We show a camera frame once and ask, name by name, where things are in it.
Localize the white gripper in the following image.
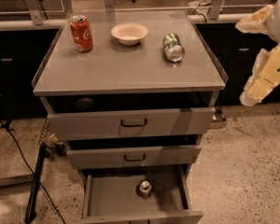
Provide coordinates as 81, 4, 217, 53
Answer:
235, 5, 280, 106

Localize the orange soda can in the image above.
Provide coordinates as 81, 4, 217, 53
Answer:
138, 180, 152, 199

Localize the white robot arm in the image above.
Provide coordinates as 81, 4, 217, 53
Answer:
235, 0, 280, 106

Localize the green soda can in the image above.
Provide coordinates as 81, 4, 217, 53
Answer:
162, 33, 185, 63

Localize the grey drawer cabinet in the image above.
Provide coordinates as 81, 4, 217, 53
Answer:
31, 9, 229, 224

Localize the middle grey drawer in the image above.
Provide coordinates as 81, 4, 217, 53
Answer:
66, 136, 201, 170

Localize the grey drawer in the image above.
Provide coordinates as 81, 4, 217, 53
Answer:
72, 165, 203, 224
41, 91, 217, 141
66, 136, 201, 170

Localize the red soda can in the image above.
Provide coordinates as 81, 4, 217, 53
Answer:
70, 15, 93, 52

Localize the dark round object in drawer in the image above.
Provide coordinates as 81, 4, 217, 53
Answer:
75, 98, 94, 112

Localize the bottom grey drawer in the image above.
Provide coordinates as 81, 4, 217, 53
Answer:
72, 165, 203, 224

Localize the top grey drawer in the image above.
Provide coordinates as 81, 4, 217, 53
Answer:
41, 91, 217, 141

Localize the white bowl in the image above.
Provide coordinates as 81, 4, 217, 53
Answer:
111, 22, 148, 46

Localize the black floor stand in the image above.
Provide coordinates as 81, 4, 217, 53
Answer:
24, 143, 47, 224

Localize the black floor cable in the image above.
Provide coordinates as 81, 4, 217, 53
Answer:
0, 112, 67, 224

